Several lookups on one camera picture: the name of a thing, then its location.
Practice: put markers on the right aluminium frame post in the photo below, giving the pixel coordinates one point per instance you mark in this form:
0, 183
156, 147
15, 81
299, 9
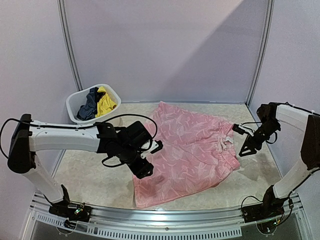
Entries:
262, 51

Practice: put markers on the yellow garment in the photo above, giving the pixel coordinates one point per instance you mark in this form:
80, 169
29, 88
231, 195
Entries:
105, 104

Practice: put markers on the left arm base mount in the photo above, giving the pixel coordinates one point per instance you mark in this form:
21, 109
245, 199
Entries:
72, 212

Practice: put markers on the aluminium frame post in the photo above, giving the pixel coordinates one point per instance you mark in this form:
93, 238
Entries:
61, 4
262, 51

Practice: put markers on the aluminium front rail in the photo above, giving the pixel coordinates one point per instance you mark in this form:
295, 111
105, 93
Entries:
107, 223

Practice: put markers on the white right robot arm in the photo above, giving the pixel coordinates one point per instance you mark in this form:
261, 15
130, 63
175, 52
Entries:
285, 151

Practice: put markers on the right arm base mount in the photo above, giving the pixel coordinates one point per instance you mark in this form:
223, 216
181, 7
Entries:
261, 211

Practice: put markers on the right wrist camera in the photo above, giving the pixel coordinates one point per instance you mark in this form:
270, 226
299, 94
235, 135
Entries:
240, 129

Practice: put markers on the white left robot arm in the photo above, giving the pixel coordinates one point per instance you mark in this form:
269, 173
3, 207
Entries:
129, 144

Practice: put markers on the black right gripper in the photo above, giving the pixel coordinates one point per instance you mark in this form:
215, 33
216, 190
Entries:
253, 139

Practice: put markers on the left aluminium frame post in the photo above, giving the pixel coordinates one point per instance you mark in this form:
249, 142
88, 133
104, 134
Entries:
61, 4

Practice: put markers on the pink patterned shorts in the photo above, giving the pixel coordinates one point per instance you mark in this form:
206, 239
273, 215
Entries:
198, 153

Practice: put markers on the dark blue garment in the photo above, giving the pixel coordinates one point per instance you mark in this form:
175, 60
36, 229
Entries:
89, 110

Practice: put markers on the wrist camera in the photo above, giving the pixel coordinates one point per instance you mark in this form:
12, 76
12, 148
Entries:
240, 129
149, 148

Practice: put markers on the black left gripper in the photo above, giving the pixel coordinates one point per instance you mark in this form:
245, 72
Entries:
141, 171

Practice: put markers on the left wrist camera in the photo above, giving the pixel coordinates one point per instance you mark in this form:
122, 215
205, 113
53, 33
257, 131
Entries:
149, 148

